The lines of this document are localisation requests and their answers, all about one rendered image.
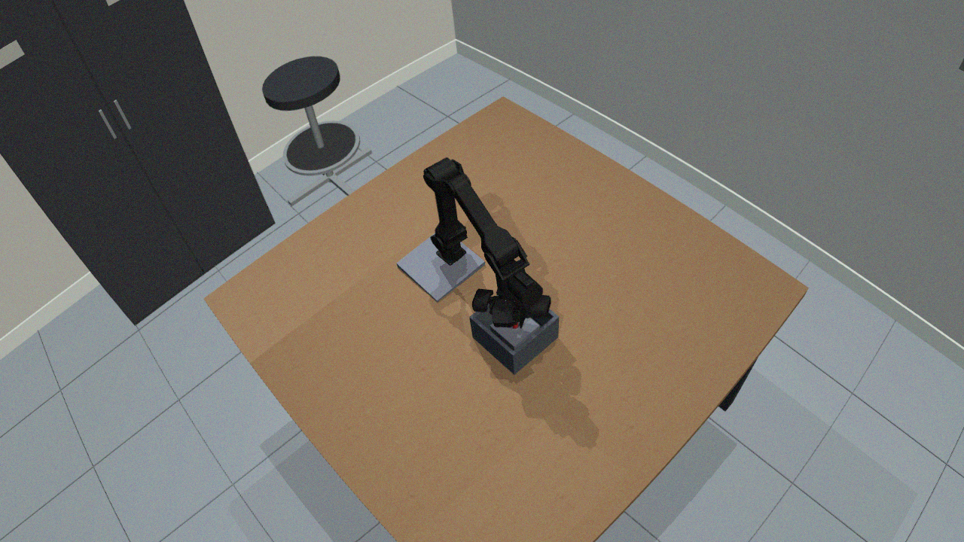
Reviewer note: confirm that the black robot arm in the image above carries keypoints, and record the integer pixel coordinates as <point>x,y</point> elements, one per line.
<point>449,182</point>

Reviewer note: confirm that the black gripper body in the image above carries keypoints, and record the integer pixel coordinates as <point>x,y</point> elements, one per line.
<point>483,297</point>

